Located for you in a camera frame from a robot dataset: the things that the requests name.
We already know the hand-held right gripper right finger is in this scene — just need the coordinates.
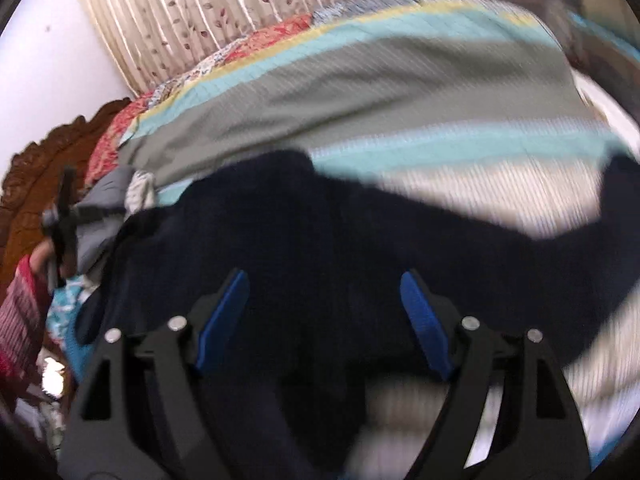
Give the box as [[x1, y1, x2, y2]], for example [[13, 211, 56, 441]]
[[400, 269, 592, 480]]

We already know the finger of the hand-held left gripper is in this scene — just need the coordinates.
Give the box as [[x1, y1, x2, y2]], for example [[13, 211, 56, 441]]
[[44, 166, 108, 281]]

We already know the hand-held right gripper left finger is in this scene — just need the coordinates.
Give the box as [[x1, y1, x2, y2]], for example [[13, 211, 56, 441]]
[[59, 268, 251, 480]]

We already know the dark navy garment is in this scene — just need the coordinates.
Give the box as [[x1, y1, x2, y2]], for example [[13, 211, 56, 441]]
[[75, 150, 640, 480]]

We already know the red striped sleeve forearm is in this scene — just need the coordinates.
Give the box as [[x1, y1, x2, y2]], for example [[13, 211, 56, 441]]
[[0, 255, 53, 401]]

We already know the person's left hand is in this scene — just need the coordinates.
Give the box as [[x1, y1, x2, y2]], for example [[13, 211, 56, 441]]
[[29, 240, 63, 286]]

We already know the grey cloth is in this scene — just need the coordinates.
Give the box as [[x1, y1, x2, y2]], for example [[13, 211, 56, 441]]
[[70, 165, 136, 278]]

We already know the carved wooden headboard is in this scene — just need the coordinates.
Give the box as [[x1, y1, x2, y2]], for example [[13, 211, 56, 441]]
[[0, 99, 133, 301]]

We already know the red patchwork pillow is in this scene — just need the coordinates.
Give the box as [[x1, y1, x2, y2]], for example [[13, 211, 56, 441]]
[[82, 12, 316, 191]]

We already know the turquoise patterned cloth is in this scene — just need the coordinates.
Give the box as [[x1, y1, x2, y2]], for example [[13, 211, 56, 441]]
[[42, 275, 108, 386]]

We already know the striped bed blanket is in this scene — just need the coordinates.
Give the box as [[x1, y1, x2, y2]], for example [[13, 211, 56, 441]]
[[117, 0, 640, 466]]

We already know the floral pleated curtain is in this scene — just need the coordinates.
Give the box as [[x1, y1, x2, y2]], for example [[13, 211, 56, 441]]
[[67, 0, 493, 98]]

